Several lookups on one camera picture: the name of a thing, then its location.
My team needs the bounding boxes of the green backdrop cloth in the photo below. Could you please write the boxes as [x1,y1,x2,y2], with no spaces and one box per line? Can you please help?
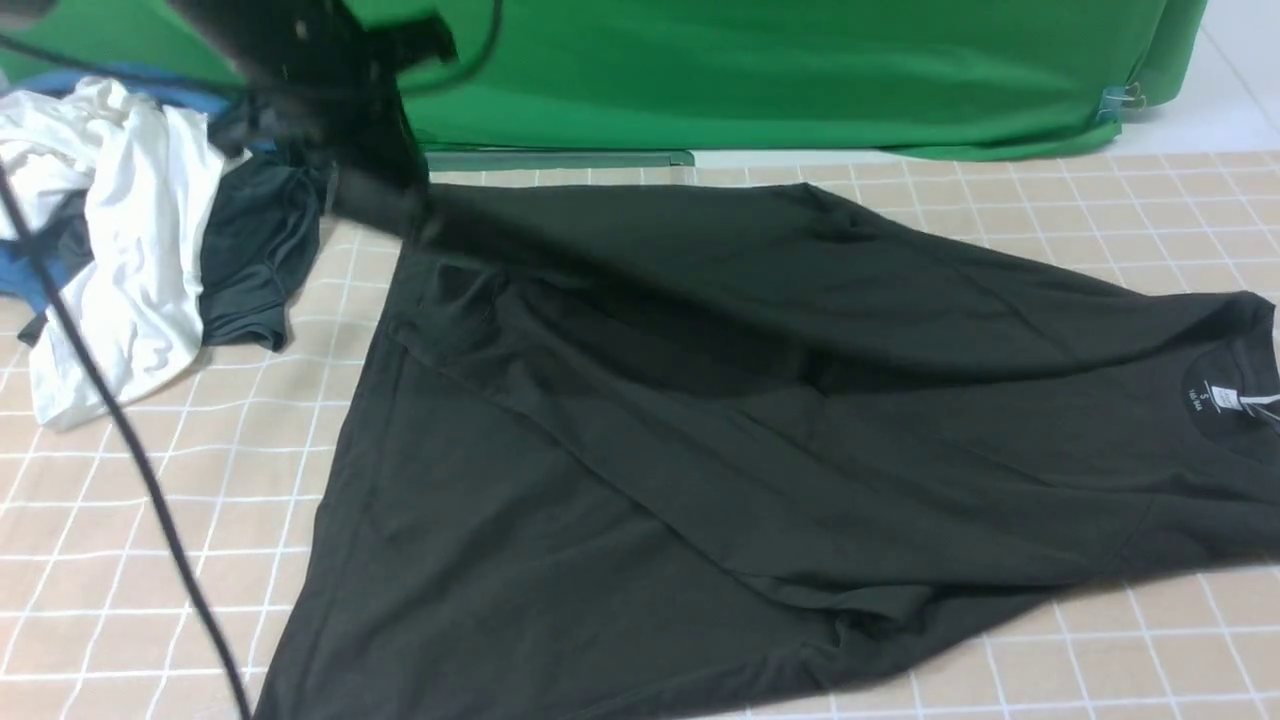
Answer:
[3,1,1206,161]

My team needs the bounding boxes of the blue crumpled garment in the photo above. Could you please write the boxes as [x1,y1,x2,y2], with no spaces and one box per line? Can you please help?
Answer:
[0,64,276,316]

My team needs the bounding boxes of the checkered beige tablecloth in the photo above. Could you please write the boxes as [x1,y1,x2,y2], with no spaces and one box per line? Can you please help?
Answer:
[1,151,1279,719]

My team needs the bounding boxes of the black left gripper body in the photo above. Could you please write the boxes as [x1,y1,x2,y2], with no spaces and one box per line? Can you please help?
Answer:
[172,1,458,191]

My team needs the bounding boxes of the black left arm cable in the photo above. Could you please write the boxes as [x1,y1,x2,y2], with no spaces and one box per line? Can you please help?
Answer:
[0,0,504,720]

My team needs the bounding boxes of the blue binder clip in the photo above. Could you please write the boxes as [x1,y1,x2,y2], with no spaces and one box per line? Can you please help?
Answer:
[1094,82,1148,124]

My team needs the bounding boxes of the white crumpled shirt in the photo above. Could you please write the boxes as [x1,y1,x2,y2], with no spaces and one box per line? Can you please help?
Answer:
[3,77,234,405]

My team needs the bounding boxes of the dark teal crumpled shirt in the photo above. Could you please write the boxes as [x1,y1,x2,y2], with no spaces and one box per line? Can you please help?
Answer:
[1,149,330,352]

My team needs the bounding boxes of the dark gray long-sleeve shirt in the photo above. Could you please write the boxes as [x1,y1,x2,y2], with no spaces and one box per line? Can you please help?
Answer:
[256,184,1277,719]

